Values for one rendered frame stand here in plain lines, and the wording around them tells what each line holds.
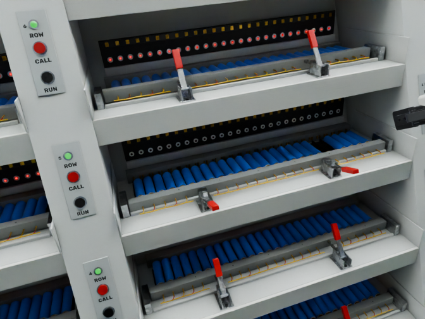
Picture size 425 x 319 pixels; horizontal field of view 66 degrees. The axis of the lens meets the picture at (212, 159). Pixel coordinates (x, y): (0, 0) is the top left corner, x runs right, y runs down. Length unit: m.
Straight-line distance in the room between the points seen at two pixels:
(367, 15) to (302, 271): 0.57
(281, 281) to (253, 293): 0.07
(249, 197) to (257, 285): 0.19
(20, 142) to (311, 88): 0.50
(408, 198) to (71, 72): 0.72
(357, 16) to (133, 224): 0.67
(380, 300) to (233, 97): 0.63
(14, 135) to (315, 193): 0.53
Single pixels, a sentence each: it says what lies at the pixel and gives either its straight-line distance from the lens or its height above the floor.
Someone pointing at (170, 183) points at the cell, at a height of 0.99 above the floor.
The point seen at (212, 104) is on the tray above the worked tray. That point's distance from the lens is 0.58.
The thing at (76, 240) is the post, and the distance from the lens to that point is 0.60.
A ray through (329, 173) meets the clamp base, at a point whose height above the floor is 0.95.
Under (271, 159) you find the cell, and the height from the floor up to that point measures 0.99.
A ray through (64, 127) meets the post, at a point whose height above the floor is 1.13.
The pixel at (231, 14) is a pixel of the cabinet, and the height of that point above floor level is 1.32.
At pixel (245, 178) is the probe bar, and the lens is 0.65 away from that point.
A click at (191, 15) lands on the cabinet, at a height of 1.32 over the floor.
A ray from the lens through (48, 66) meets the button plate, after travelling 0.57.
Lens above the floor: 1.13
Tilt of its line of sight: 10 degrees down
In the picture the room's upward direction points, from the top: 10 degrees counter-clockwise
